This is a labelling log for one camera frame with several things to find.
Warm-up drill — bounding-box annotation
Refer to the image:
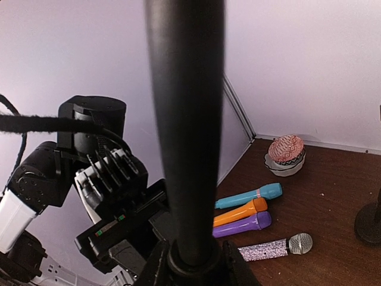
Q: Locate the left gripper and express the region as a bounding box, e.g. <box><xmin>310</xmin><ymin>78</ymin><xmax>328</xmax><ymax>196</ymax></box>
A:
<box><xmin>75</xmin><ymin>179</ymin><xmax>173</xmax><ymax>274</ymax></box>

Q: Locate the black mic stand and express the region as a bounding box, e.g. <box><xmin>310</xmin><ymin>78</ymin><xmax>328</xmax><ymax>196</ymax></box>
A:
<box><xmin>354</xmin><ymin>191</ymin><xmax>380</xmax><ymax>247</ymax></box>

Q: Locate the glitter silver microphone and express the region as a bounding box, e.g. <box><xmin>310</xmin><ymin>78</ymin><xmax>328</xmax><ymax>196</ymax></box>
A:
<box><xmin>238</xmin><ymin>233</ymin><xmax>313</xmax><ymax>262</ymax></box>

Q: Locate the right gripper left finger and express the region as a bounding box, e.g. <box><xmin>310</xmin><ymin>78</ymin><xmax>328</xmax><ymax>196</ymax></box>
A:
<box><xmin>133</xmin><ymin>241</ymin><xmax>170</xmax><ymax>286</ymax></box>

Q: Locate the left aluminium post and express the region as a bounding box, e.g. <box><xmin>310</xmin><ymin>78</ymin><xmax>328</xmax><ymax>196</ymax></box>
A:
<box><xmin>223</xmin><ymin>74</ymin><xmax>256</xmax><ymax>142</ymax></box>

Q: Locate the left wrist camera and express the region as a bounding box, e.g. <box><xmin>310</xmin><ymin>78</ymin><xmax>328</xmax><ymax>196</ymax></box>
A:
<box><xmin>74</xmin><ymin>149</ymin><xmax>148</xmax><ymax>224</ymax></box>

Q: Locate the blue microphone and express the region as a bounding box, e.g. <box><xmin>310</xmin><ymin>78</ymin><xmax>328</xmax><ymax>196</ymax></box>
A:
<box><xmin>215</xmin><ymin>182</ymin><xmax>283</xmax><ymax>209</ymax></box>

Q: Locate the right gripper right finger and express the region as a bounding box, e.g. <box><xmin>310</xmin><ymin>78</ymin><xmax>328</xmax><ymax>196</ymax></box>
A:
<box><xmin>223</xmin><ymin>241</ymin><xmax>261</xmax><ymax>286</ymax></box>

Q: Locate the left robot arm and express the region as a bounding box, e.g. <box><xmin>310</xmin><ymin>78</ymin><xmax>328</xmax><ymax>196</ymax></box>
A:
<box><xmin>1</xmin><ymin>95</ymin><xmax>173</xmax><ymax>285</ymax></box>

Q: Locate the glitter mic stand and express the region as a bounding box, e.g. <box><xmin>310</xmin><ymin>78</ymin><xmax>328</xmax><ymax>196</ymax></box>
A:
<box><xmin>145</xmin><ymin>1</ymin><xmax>225</xmax><ymax>276</ymax></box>

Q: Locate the purple microphone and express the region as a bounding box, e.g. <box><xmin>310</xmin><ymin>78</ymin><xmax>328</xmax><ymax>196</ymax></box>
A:
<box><xmin>213</xmin><ymin>211</ymin><xmax>272</xmax><ymax>238</ymax></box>

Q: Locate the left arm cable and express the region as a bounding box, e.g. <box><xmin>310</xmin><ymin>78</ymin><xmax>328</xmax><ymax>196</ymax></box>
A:
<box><xmin>0</xmin><ymin>94</ymin><xmax>132</xmax><ymax>179</ymax></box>

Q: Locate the orange microphone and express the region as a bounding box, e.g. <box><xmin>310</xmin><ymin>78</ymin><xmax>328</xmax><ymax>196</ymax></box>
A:
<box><xmin>213</xmin><ymin>198</ymin><xmax>268</xmax><ymax>227</ymax></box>

